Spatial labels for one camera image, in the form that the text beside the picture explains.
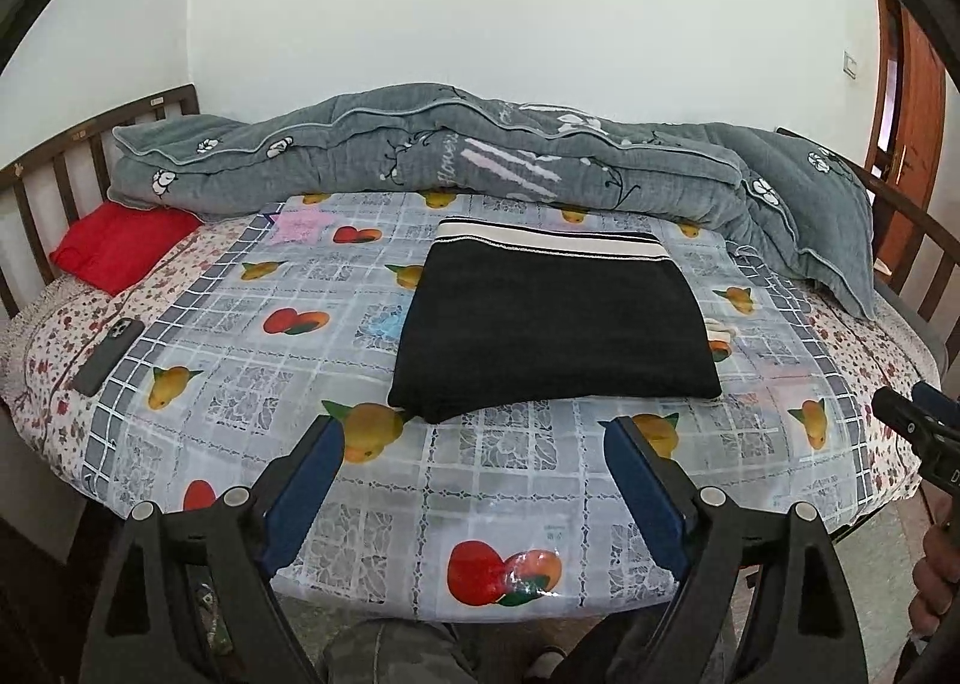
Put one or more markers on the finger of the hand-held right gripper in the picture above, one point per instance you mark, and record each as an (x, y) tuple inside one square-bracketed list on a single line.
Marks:
[(937, 403), (904, 414)]

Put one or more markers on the black pants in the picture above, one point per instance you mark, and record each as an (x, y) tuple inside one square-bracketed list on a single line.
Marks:
[(555, 324)]

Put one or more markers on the white wall switch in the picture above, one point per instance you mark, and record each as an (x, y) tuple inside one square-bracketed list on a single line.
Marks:
[(850, 64)]

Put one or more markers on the red cloth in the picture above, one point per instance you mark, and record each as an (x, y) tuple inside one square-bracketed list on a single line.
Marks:
[(120, 245)]

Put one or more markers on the wooden bed frame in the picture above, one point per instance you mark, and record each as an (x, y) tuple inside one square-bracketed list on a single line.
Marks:
[(67, 159)]

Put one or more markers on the dark smartphone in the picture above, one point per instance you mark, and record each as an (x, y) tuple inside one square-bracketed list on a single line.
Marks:
[(111, 356)]

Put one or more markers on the person's camouflage trouser leg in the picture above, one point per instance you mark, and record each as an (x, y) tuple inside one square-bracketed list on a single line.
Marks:
[(394, 654)]

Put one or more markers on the person's shoe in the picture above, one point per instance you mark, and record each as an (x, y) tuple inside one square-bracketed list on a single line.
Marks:
[(541, 663)]

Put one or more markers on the fruit-print plastic bed cover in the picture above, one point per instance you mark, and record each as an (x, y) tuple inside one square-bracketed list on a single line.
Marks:
[(465, 474)]

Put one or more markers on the wooden door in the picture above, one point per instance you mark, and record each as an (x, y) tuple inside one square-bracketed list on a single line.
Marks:
[(919, 106)]

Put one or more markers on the person's right hand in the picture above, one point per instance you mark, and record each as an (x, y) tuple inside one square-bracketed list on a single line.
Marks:
[(941, 571)]

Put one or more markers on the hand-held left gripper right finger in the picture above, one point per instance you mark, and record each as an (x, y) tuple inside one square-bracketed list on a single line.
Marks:
[(649, 496)]

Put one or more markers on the floral bedsheet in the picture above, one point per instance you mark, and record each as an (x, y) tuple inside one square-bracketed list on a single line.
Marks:
[(60, 324)]

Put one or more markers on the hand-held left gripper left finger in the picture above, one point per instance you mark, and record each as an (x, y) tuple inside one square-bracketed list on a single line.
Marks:
[(307, 489)]

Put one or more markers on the grey flower-print quilt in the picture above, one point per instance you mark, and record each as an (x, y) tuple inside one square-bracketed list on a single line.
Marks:
[(465, 144)]

